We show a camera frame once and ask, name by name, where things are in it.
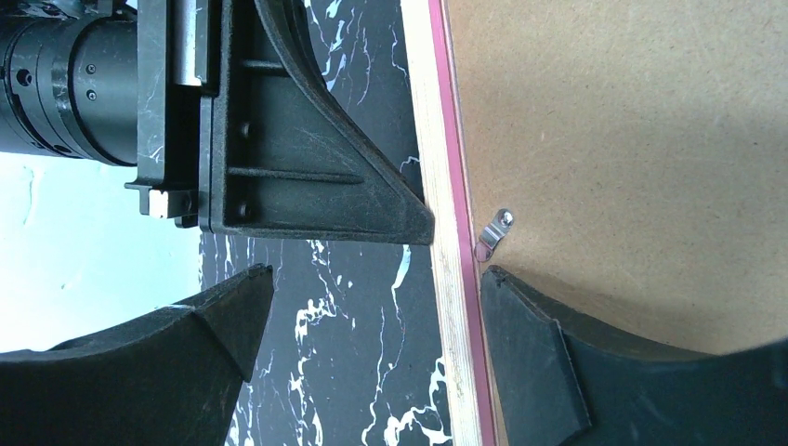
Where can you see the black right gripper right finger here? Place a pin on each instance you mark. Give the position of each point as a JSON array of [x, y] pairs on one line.
[[566, 378]]

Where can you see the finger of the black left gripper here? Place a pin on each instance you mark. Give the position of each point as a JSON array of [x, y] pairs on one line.
[[279, 157]]

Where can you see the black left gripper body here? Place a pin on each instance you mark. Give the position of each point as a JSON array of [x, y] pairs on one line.
[[119, 83]]

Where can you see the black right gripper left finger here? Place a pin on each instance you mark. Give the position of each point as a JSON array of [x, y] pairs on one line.
[[170, 377]]

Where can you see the brown cardboard backing board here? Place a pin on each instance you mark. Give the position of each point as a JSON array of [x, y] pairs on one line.
[[636, 154]]

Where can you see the pink wooden picture frame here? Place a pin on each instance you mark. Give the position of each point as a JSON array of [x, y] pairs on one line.
[[443, 171]]

